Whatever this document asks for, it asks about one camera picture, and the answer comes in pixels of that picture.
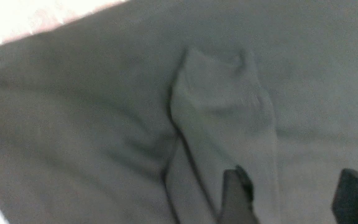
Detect dark gray long-sleeve shirt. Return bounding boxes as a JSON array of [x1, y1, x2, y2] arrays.
[[0, 0, 358, 224]]

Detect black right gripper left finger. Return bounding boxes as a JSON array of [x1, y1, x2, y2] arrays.
[[218, 166, 259, 224]]

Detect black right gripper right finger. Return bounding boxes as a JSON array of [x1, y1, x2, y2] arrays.
[[331, 168, 358, 224]]

